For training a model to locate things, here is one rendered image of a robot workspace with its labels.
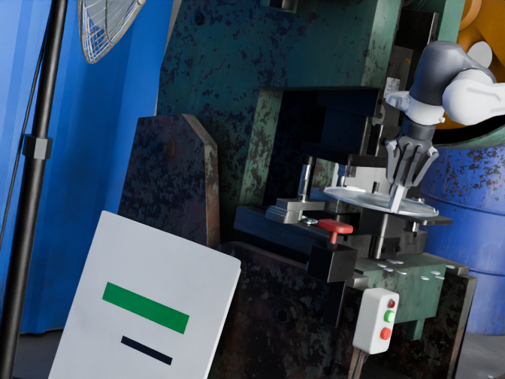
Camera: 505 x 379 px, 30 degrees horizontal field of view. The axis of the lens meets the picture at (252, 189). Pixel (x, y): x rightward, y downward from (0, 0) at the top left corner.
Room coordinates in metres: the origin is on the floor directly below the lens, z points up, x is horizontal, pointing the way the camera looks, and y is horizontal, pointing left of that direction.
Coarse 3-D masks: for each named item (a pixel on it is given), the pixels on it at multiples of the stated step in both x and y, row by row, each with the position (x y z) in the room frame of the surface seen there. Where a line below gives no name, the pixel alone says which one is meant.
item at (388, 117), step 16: (400, 48) 2.38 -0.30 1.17; (400, 64) 2.39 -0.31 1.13; (400, 80) 2.41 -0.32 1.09; (384, 96) 2.36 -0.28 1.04; (336, 112) 2.38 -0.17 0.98; (384, 112) 2.35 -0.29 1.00; (400, 112) 2.43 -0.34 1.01; (336, 128) 2.37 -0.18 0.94; (352, 128) 2.34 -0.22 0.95; (368, 128) 2.33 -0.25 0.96; (384, 128) 2.33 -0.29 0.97; (400, 128) 2.38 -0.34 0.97; (320, 144) 2.40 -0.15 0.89; (336, 144) 2.37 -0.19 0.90; (352, 144) 2.34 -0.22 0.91; (368, 144) 2.34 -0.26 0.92; (384, 144) 2.32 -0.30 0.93
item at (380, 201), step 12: (336, 192) 2.38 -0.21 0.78; (348, 192) 2.43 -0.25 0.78; (360, 192) 2.47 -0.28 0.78; (360, 204) 2.22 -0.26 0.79; (372, 204) 2.28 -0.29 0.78; (384, 204) 2.29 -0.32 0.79; (408, 204) 2.41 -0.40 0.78; (420, 204) 2.44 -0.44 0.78; (420, 216) 2.23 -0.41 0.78; (432, 216) 2.27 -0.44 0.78
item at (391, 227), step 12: (360, 216) 2.33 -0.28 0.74; (372, 216) 2.30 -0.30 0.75; (384, 216) 2.28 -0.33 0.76; (396, 216) 2.24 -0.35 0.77; (408, 216) 2.22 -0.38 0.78; (360, 228) 2.32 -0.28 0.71; (372, 228) 2.30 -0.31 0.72; (384, 228) 2.28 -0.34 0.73; (396, 228) 2.32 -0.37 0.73; (384, 240) 2.29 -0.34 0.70; (396, 240) 2.33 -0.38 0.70; (372, 252) 2.29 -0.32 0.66; (384, 252) 2.28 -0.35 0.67; (396, 252) 2.34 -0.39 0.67
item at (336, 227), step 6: (318, 222) 2.03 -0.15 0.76; (324, 222) 2.02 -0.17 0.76; (330, 222) 2.03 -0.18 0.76; (336, 222) 2.04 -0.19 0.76; (324, 228) 2.01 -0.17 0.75; (330, 228) 2.00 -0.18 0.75; (336, 228) 1.99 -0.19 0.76; (342, 228) 1.99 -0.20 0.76; (348, 228) 2.01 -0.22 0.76; (330, 234) 2.03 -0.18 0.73; (336, 234) 2.02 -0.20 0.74; (330, 240) 2.02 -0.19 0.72
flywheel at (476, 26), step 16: (480, 0) 2.65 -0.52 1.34; (496, 0) 2.63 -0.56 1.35; (464, 16) 2.64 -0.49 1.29; (480, 16) 2.65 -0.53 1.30; (496, 16) 2.62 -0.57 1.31; (464, 32) 2.68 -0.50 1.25; (480, 32) 2.65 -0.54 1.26; (496, 32) 2.62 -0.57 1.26; (464, 48) 2.67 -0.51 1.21; (496, 48) 2.61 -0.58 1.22; (496, 64) 2.60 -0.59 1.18; (496, 80) 2.60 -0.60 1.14; (448, 128) 2.63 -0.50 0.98; (464, 128) 2.61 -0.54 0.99; (480, 128) 2.65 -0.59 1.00
